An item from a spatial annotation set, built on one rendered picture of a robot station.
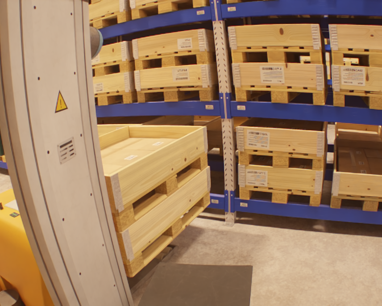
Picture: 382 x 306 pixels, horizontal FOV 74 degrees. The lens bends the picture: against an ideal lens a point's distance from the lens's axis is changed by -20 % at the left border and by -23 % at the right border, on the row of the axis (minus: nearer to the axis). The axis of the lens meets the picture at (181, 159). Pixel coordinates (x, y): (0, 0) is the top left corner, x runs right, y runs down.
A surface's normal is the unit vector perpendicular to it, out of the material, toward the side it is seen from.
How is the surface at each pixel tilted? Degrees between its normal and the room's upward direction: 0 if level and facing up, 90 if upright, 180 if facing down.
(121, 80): 90
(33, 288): 74
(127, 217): 90
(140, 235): 90
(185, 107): 90
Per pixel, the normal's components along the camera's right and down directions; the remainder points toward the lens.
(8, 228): -0.40, -0.47
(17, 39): 0.97, -0.01
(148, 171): 0.88, 0.07
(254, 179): -0.48, 0.29
